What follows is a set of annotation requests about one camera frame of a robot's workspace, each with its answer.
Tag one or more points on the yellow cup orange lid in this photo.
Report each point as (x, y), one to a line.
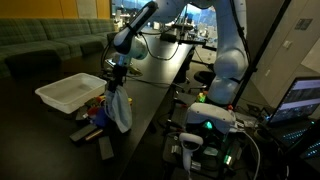
(100, 99)

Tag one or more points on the white plastic bin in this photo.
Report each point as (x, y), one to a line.
(70, 91)

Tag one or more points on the green plaid sofa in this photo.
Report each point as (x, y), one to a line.
(40, 33)

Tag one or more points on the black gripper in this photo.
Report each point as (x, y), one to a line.
(120, 76)

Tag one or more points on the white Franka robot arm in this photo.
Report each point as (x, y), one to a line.
(230, 50)

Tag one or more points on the open laptop lit screen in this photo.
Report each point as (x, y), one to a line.
(296, 100)

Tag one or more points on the black electronics box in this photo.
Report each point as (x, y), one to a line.
(213, 156)

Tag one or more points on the dark rectangular block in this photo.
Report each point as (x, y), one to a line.
(81, 113)
(83, 132)
(106, 147)

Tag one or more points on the black office chair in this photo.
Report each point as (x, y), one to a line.
(204, 77)

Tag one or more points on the white VR controller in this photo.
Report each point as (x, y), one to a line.
(190, 146)

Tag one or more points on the white VR headset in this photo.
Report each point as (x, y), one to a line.
(210, 115)

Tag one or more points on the black diagonal pole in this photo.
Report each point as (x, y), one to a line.
(260, 50)

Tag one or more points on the large black chair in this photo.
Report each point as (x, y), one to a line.
(33, 61)

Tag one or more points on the white terry towel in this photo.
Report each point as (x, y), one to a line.
(120, 106)

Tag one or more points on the blue plush toy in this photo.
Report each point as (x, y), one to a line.
(101, 116)

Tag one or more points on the dark wall sign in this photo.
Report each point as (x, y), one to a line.
(304, 23)

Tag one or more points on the wall light switch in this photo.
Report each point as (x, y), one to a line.
(288, 43)

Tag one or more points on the dark cylindrical marker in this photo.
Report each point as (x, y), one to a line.
(94, 135)

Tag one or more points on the red plastic toy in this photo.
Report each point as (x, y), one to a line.
(92, 110)

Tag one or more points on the small green yellow object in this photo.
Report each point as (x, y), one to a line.
(201, 97)

